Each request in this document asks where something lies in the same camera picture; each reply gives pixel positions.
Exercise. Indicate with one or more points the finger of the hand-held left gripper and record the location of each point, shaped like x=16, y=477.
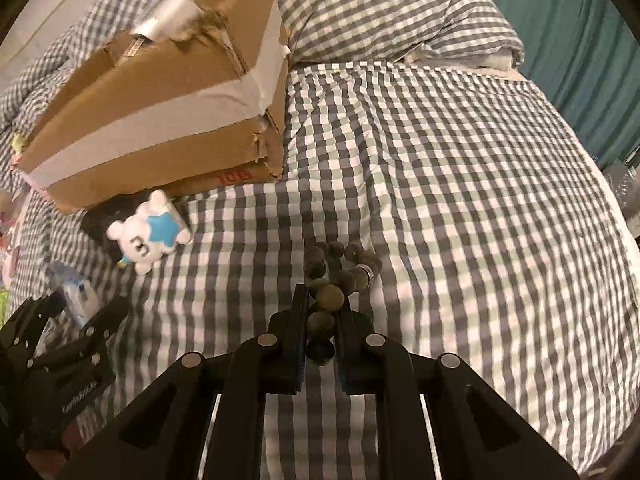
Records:
x=25, y=325
x=100, y=325

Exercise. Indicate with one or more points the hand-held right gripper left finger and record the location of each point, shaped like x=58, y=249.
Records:
x=299, y=345

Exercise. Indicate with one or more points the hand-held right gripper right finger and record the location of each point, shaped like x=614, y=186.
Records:
x=346, y=355

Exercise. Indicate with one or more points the blue white tissue packet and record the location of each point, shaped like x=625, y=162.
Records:
x=80, y=300

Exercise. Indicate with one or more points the taped cardboard box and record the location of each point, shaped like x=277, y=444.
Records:
x=150, y=90

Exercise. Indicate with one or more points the white toy with blue star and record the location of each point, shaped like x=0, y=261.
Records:
x=145, y=245

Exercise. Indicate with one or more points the black flat object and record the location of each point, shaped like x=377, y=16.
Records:
x=97, y=222

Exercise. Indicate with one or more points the pink baby bottle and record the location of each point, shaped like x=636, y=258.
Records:
x=17, y=147

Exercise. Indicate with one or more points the grey white checkered duvet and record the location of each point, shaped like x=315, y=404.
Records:
x=425, y=185

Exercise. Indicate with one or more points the clear plastic bottle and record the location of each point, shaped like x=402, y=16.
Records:
x=622, y=182

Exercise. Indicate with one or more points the grey white checkered pillow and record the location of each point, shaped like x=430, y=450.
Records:
x=375, y=10

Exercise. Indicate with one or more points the teal curtain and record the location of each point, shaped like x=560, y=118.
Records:
x=575, y=35

